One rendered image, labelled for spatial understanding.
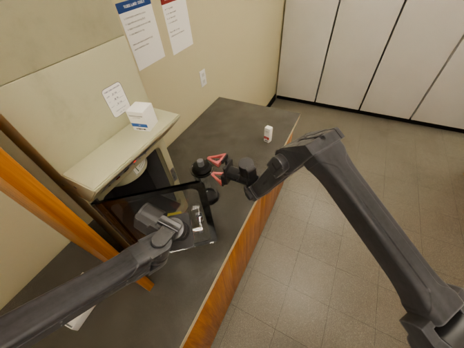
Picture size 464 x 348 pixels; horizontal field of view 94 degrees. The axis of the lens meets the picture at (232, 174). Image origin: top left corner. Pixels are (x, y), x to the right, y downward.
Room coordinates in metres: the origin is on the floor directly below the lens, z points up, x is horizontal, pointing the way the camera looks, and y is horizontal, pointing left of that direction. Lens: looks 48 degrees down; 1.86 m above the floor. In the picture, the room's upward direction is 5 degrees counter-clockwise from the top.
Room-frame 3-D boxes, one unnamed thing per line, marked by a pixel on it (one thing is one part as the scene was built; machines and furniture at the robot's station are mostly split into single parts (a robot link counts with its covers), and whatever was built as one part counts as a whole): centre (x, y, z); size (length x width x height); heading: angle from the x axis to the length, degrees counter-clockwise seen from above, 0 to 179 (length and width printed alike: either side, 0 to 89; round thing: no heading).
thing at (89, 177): (0.47, 0.27, 1.46); 0.32 x 0.11 x 0.10; 149
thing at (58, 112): (0.56, 0.43, 1.32); 0.32 x 0.25 x 0.77; 149
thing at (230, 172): (0.60, -0.01, 1.20); 0.07 x 0.07 x 0.10; 59
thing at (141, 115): (0.53, 0.23, 1.54); 0.05 x 0.05 x 0.06; 73
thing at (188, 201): (0.39, 0.23, 1.19); 0.30 x 0.01 x 0.40; 99
